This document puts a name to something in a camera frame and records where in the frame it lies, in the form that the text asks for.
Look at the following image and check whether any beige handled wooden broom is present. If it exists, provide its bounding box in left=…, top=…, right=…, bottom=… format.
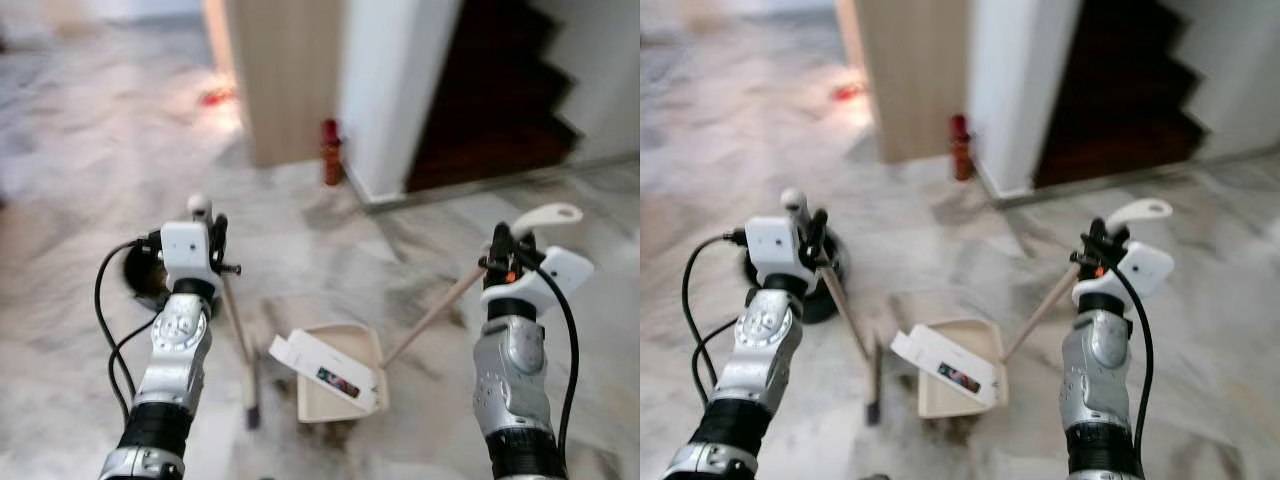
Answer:
left=780, top=187, right=884, bottom=426
left=188, top=193, right=264, bottom=431

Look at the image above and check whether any white cardboard box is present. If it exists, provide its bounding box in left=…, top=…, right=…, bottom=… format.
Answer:
left=268, top=330, right=382, bottom=414
left=890, top=325, right=1002, bottom=409

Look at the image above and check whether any beige dustpan with wooden handle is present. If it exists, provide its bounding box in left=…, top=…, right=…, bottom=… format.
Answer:
left=915, top=198, right=1174, bottom=419
left=297, top=203, right=585, bottom=424

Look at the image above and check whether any dark wooden staircase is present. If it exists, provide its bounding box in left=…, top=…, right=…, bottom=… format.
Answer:
left=405, top=0, right=582, bottom=194
left=1033, top=0, right=1207, bottom=189

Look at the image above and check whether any red spray can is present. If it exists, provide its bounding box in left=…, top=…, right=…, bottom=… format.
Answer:
left=320, top=118, right=345, bottom=187
left=950, top=114, right=974, bottom=182

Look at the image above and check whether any tall light wood cabinet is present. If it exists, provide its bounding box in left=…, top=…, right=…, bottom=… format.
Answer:
left=222, top=0, right=347, bottom=168
left=855, top=0, right=986, bottom=164

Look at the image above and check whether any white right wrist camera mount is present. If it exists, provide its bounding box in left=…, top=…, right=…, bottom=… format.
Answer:
left=480, top=247, right=595, bottom=319
left=1072, top=243, right=1176, bottom=309

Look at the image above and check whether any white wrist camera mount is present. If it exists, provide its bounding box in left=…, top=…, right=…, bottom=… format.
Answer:
left=1072, top=243, right=1176, bottom=309
left=160, top=220, right=223, bottom=296
left=745, top=215, right=816, bottom=291
left=480, top=247, right=595, bottom=319

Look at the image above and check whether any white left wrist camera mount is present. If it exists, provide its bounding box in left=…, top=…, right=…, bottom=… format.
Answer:
left=745, top=215, right=816, bottom=291
left=160, top=220, right=223, bottom=296

